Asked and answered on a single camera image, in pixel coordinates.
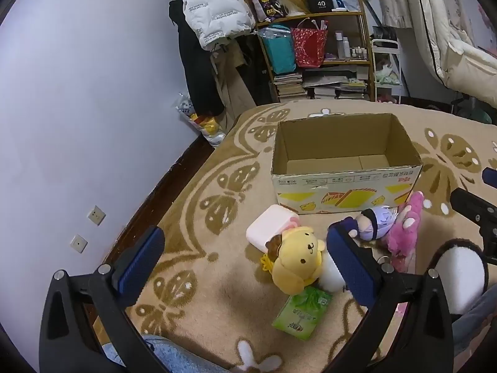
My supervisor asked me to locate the printed cardboard box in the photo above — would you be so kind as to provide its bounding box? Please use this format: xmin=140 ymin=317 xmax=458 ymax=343
xmin=271 ymin=113 xmax=423 ymax=215

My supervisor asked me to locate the wooden shelf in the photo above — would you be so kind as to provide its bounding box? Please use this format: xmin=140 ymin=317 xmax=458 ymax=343
xmin=254 ymin=0 xmax=375 ymax=104

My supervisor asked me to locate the stack of books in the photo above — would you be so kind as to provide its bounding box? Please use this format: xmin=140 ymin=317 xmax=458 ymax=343
xmin=273 ymin=72 xmax=305 ymax=102

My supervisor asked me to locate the green tissue packet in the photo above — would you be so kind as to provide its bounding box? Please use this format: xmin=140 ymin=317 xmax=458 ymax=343
xmin=271 ymin=285 xmax=333 ymax=342

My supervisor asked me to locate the white trolley cart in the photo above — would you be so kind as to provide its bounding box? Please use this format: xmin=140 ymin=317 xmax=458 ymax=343
xmin=371 ymin=39 xmax=402 ymax=105

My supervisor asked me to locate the plastic bag with toys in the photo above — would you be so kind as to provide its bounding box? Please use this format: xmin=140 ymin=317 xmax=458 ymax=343
xmin=176 ymin=93 xmax=226 ymax=146

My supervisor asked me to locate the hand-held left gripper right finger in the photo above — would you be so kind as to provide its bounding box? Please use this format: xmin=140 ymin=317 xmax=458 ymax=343
xmin=322 ymin=225 xmax=455 ymax=373

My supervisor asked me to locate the person's leg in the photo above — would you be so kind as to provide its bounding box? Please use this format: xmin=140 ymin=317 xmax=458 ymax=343
xmin=103 ymin=334 xmax=222 ymax=373
xmin=452 ymin=289 xmax=497 ymax=356

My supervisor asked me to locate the black white fluffy slipper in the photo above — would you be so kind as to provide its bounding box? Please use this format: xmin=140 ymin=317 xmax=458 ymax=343
xmin=427 ymin=240 xmax=490 ymax=316

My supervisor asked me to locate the green white plush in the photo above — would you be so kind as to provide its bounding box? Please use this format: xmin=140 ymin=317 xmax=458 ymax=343
xmin=375 ymin=64 xmax=400 ymax=85

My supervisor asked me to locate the purple haired doll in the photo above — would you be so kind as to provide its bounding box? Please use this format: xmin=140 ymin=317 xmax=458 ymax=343
xmin=329 ymin=206 xmax=399 ymax=242

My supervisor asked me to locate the person's right leg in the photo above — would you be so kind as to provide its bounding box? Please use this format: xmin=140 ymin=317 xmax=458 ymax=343
xmin=452 ymin=289 xmax=497 ymax=356

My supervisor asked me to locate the stack of papers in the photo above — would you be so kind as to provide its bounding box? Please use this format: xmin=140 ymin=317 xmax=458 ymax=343
xmin=303 ymin=68 xmax=367 ymax=99

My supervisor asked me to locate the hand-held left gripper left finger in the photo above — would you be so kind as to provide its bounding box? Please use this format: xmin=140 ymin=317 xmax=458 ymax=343
xmin=39 ymin=225 xmax=167 ymax=373

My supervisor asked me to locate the red patterned bag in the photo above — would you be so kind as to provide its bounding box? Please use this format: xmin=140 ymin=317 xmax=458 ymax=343
xmin=291 ymin=19 xmax=328 ymax=68

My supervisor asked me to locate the beige patterned rug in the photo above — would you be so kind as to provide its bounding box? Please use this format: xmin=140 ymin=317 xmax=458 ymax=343
xmin=103 ymin=99 xmax=497 ymax=373

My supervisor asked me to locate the teal bag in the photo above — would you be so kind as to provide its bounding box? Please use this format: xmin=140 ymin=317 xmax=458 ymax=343
xmin=258 ymin=23 xmax=296 ymax=75

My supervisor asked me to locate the yellow dog plush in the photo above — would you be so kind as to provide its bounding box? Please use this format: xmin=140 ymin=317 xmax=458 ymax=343
xmin=261 ymin=225 xmax=327 ymax=295

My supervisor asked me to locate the white fluffy plush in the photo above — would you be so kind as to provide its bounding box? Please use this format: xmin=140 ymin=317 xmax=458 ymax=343
xmin=319 ymin=254 xmax=347 ymax=293

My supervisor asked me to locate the beige hanging cloth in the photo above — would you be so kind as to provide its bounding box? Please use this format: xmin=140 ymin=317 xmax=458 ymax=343
xmin=212 ymin=44 xmax=258 ymax=125

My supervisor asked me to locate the pink plush toy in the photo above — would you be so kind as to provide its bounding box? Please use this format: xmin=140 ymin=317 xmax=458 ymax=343
xmin=382 ymin=191 xmax=425 ymax=276

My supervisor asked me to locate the cream padded chair cover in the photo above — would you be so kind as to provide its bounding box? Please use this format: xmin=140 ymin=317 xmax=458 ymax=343
xmin=404 ymin=0 xmax=497 ymax=104

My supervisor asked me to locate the white puffer jacket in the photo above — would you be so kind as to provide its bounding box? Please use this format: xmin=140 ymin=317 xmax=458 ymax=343
xmin=180 ymin=0 xmax=257 ymax=51

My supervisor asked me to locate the pink white toast plush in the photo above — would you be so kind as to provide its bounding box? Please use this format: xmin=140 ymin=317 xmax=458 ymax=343
xmin=246 ymin=204 xmax=301 ymax=253

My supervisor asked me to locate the black coat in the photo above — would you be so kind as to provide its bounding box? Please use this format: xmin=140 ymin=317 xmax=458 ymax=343
xmin=169 ymin=0 xmax=226 ymax=115

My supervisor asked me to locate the person's left leg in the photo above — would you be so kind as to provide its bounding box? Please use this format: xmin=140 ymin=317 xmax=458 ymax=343
xmin=103 ymin=334 xmax=222 ymax=373

